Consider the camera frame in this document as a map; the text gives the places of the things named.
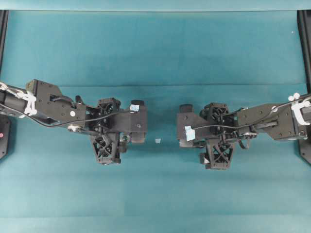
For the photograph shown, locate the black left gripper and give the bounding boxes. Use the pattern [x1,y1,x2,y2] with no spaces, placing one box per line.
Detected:
[85,98,131,165]

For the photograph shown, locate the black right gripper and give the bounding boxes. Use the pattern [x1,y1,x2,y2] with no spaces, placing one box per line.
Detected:
[194,102,241,170]

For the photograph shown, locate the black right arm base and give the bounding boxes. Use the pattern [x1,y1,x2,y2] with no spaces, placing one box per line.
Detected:
[294,138,311,165]

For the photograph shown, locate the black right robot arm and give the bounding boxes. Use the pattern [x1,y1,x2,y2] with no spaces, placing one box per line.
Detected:
[194,93,311,170]

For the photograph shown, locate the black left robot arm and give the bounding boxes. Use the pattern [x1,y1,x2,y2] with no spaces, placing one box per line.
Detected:
[0,80,139,165]

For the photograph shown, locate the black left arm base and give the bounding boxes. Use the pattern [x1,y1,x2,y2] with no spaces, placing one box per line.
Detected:
[0,115,11,159]

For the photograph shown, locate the teal table mat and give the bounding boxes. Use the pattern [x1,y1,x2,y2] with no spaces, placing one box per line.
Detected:
[0,11,311,233]

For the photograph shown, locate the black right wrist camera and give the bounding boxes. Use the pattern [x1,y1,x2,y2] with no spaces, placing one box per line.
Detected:
[176,104,207,148]

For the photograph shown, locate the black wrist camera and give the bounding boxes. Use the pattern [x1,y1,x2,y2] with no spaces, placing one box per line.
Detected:
[176,104,207,148]
[130,100,148,143]

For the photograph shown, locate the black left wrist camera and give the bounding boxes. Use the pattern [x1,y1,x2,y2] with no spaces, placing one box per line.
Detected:
[130,100,148,143]

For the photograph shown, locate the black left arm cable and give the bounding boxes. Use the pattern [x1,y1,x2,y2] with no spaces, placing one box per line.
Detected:
[0,82,137,128]

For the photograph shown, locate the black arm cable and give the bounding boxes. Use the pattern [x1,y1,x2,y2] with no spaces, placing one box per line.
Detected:
[191,94,311,132]
[0,82,137,128]

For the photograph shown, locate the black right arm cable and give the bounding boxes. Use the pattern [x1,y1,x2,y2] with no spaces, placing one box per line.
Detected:
[191,94,311,132]

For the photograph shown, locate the black right frame rail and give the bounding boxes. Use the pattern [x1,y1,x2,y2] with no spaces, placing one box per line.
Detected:
[297,9,311,94]

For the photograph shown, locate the black frame rail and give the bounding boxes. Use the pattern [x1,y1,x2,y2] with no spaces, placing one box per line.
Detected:
[297,9,311,94]
[0,10,9,69]

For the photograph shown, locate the black left frame rail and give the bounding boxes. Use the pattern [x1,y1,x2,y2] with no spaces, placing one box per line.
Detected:
[0,10,9,69]

